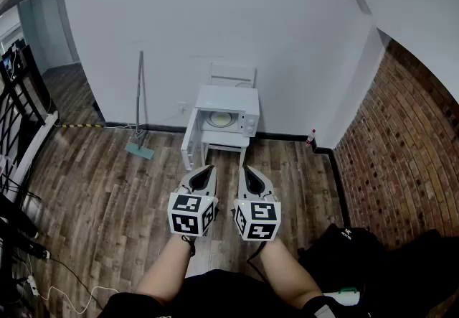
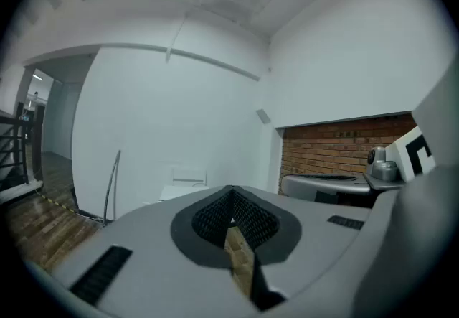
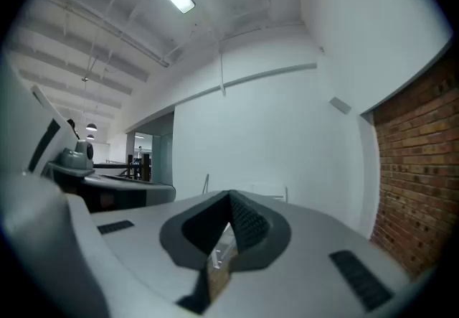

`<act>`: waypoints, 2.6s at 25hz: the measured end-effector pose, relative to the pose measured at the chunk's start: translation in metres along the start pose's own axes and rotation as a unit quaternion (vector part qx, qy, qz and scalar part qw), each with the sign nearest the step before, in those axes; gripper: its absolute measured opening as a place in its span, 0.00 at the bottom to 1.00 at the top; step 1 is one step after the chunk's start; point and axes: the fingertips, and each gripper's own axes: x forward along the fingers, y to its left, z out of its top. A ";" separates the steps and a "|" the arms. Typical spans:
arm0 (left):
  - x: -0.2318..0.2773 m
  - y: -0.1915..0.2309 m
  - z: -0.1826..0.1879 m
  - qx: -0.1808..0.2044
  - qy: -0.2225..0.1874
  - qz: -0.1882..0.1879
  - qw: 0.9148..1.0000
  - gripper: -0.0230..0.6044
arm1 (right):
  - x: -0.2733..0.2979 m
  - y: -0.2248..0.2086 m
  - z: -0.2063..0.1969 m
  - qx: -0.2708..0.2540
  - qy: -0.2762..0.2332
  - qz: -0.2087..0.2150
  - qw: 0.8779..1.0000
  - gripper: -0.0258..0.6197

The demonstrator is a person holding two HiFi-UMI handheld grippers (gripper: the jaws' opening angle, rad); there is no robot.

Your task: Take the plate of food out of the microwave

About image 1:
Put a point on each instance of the person's right forearm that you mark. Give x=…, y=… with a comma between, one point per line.
x=283, y=270

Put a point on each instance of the white microwave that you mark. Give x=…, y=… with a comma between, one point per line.
x=229, y=101

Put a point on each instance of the person's left forearm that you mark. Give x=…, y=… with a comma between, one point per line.
x=165, y=270

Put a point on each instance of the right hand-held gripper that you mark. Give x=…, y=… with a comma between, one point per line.
x=263, y=218

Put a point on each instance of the small white table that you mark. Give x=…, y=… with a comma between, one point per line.
x=229, y=140

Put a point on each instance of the black wristband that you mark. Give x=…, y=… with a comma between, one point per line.
x=322, y=307

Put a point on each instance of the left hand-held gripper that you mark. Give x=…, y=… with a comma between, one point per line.
x=186, y=214

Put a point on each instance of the red capped bottle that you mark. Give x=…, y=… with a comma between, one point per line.
x=311, y=137

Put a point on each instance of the white chair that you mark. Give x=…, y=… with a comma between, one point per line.
x=233, y=74

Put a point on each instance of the black metal railing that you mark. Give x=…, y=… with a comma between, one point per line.
x=18, y=108

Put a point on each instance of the person's black clothing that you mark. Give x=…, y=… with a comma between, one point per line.
x=215, y=295

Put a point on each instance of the white power strip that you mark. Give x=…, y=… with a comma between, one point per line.
x=33, y=286

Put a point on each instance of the teal flat mop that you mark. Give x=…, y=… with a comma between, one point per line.
x=138, y=112

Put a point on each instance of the black bag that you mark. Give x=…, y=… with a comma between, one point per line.
x=376, y=266

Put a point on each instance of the white round plate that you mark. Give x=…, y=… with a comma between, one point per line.
x=215, y=123

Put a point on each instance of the white wall socket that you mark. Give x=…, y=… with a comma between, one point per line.
x=182, y=106

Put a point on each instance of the yellow noodles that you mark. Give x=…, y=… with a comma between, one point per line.
x=222, y=119

